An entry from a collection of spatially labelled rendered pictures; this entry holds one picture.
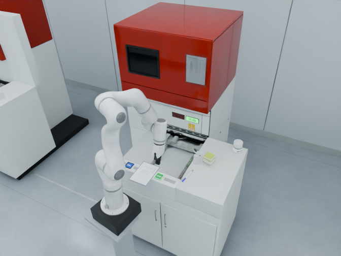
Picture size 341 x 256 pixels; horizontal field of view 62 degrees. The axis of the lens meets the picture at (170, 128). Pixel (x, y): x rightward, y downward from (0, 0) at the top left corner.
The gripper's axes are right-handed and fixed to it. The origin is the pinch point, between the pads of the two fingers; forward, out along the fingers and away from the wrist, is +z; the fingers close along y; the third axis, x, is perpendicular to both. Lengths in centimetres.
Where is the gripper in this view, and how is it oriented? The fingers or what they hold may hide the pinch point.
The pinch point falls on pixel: (158, 161)
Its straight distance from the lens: 199.4
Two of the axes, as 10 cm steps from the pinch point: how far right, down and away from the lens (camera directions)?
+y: -4.5, 3.7, -8.1
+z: -0.8, 8.9, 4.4
